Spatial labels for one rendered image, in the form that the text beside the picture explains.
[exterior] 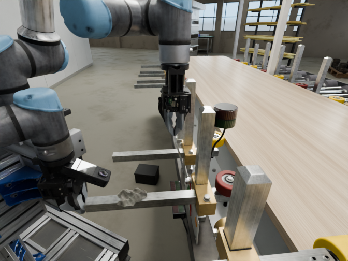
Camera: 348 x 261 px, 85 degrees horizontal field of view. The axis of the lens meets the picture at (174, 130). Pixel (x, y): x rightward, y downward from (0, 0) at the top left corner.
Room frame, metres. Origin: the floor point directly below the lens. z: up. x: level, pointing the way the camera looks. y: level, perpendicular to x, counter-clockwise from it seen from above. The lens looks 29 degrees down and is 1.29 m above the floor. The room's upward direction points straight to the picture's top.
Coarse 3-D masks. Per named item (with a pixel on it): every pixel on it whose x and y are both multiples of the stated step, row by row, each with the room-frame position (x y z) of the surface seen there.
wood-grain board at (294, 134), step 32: (192, 64) 2.36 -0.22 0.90; (224, 64) 2.36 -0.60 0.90; (224, 96) 1.17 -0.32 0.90; (256, 96) 1.17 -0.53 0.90; (288, 96) 1.17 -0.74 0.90; (320, 96) 1.17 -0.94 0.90; (256, 128) 0.73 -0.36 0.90; (288, 128) 0.73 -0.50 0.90; (320, 128) 0.73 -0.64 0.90; (256, 160) 0.51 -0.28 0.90; (288, 160) 0.51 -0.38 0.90; (320, 160) 0.51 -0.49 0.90; (288, 192) 0.37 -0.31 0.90; (320, 192) 0.37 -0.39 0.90; (288, 224) 0.27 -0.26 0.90; (320, 224) 0.27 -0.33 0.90
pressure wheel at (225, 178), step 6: (222, 174) 0.43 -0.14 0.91; (228, 174) 0.44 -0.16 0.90; (234, 174) 0.43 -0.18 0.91; (216, 180) 0.41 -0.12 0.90; (222, 180) 0.41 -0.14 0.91; (228, 180) 0.41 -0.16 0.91; (216, 186) 0.40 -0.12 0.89; (222, 186) 0.39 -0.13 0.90; (228, 186) 0.38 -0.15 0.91; (222, 192) 0.38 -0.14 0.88; (228, 192) 0.38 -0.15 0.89
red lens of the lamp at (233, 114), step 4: (216, 108) 0.44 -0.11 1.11; (216, 112) 0.44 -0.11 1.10; (220, 112) 0.43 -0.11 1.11; (224, 112) 0.42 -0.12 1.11; (228, 112) 0.42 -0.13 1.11; (232, 112) 0.42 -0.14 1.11; (236, 112) 0.43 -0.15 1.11; (216, 116) 0.43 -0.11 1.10; (220, 116) 0.43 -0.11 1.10; (224, 116) 0.42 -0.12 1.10; (228, 116) 0.42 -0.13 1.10; (232, 116) 0.42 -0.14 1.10; (236, 116) 0.43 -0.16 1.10
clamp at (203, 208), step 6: (192, 174) 0.48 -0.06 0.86; (192, 180) 0.45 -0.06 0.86; (192, 186) 0.45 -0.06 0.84; (198, 186) 0.42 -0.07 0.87; (204, 186) 0.42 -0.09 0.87; (210, 186) 0.42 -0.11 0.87; (198, 192) 0.40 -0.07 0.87; (204, 192) 0.40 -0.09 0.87; (210, 192) 0.40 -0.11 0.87; (198, 198) 0.37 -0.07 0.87; (198, 204) 0.36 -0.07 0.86; (204, 204) 0.36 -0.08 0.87; (210, 204) 0.36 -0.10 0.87; (198, 210) 0.36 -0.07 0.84; (204, 210) 0.36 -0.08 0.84; (210, 210) 0.36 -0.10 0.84
